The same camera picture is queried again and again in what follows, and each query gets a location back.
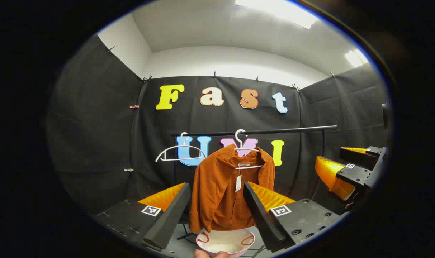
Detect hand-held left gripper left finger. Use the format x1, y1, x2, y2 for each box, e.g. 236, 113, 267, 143
95, 182, 192, 250

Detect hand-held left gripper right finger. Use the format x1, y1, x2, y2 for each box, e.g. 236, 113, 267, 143
243, 181, 344, 253

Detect white laundry hamper red handles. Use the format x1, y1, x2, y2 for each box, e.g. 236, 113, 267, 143
196, 228, 256, 258

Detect orange corduroy jacket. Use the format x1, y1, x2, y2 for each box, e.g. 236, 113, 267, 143
189, 143, 276, 233

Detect black clothes rack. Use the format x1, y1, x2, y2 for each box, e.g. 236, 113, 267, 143
170, 125, 338, 257

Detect white clothes hanger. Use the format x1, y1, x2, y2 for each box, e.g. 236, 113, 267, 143
155, 133, 207, 162
234, 129, 265, 170

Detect small ceiling light panel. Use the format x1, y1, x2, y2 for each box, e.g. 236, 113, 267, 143
345, 48, 369, 68

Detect black backdrop cloth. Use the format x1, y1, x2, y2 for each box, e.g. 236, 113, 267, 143
47, 34, 389, 215

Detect long ceiling light panel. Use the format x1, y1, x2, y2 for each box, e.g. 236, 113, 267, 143
235, 0, 319, 30

